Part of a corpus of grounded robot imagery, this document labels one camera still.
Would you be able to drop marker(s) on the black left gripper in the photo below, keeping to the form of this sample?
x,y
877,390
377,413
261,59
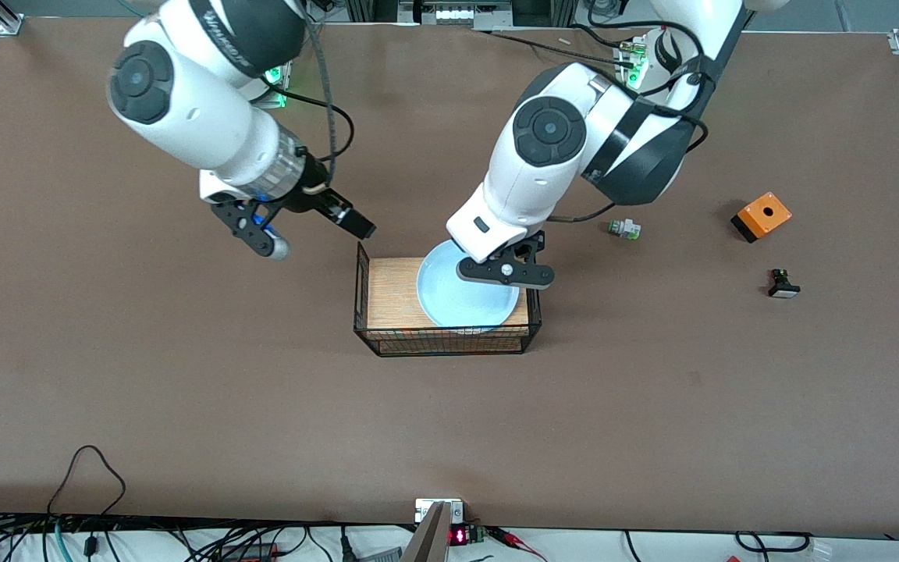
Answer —
x,y
522,250

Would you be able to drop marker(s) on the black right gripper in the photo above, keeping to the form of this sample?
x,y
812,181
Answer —
x,y
314,195

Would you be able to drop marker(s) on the light blue round plate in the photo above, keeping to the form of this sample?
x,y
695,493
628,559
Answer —
x,y
457,300

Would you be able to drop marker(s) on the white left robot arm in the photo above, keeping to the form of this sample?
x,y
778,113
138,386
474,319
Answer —
x,y
527,172

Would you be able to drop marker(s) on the black square white-capped button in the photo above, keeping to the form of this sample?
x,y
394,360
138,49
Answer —
x,y
783,290

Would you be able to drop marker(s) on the white lit device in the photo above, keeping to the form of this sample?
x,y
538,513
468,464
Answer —
x,y
465,13

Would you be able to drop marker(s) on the red and black probe clips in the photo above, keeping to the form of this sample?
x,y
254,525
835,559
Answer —
x,y
508,536

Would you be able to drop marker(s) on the red digit display module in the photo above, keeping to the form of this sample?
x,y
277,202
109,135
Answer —
x,y
459,536

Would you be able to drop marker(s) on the grey plastic box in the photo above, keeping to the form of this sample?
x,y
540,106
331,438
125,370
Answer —
x,y
379,556

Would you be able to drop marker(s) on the black power adapter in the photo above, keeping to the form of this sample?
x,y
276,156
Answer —
x,y
250,553

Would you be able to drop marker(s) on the green push button switch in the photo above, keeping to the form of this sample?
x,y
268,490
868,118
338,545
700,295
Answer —
x,y
627,229

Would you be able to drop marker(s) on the aluminium frame structure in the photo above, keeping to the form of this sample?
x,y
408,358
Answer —
x,y
371,9

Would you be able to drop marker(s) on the orange button enclosure box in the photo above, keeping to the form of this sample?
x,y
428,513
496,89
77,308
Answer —
x,y
765,211

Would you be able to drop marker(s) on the silver camera mount bracket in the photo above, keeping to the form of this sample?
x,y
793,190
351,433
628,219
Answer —
x,y
434,538

